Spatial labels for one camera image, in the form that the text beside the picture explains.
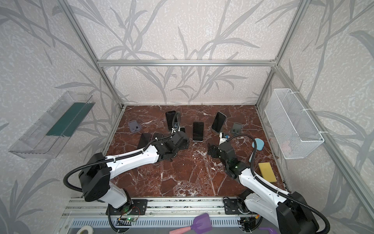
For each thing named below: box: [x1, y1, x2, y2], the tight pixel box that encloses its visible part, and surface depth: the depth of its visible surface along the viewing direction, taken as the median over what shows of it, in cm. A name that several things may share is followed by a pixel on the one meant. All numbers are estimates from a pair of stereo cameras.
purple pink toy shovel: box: [168, 213, 213, 234], surface depth 70 cm
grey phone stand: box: [128, 119, 142, 133], surface depth 104 cm
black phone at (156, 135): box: [149, 131, 164, 142], surface depth 104 cm
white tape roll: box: [76, 225, 94, 234], surface depth 69 cm
